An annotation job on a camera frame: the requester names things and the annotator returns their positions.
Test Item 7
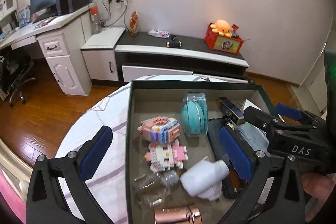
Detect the black office chair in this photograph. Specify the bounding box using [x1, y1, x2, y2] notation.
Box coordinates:
[1, 49, 36, 107]

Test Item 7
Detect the black white TV cabinet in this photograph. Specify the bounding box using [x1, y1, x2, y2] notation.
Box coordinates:
[81, 27, 248, 84]

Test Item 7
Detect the red toy crate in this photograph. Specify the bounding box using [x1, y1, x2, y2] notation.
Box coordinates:
[205, 26, 244, 55]

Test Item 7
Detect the packet on cabinet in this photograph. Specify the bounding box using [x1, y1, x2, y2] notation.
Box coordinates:
[148, 29, 170, 39]

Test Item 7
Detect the white pink block figure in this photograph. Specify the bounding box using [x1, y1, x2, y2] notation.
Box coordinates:
[143, 139, 188, 173]

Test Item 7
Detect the person's right hand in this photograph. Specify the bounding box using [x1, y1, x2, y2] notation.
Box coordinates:
[302, 173, 335, 222]

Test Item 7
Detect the rose gold metal tin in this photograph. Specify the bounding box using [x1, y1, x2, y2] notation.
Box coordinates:
[154, 205, 202, 224]

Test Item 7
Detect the small black device on cabinet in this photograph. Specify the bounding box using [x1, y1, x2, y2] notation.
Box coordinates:
[166, 35, 182, 48]

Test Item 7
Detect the white desk with drawers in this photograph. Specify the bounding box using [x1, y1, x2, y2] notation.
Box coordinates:
[1, 5, 92, 96]

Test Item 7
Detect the orange cap water bottle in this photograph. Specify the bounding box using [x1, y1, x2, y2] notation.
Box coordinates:
[90, 5, 101, 34]

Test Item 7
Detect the orange octopus plush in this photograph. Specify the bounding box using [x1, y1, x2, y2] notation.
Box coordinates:
[210, 19, 232, 38]

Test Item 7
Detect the pink pastel block donut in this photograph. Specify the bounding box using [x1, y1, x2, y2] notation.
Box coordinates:
[137, 116, 181, 144]

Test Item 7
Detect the clear plastic bag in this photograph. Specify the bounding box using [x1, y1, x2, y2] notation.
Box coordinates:
[133, 170, 180, 207]

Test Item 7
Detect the orange snack bag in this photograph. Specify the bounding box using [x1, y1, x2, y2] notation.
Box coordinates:
[129, 11, 138, 36]

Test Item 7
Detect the clear dental flosser box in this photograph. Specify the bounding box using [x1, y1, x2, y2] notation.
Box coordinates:
[237, 122, 269, 156]

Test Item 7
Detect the white plastic dryer shell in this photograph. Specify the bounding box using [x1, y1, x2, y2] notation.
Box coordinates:
[180, 157, 230, 201]

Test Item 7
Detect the blue yellow small box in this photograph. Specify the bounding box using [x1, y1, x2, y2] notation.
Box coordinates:
[217, 97, 245, 126]

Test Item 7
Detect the teal oval clear case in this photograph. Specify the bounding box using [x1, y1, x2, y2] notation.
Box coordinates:
[181, 92, 209, 137]

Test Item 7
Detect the green pink storage box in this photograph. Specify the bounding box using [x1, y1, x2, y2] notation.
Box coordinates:
[125, 80, 279, 224]

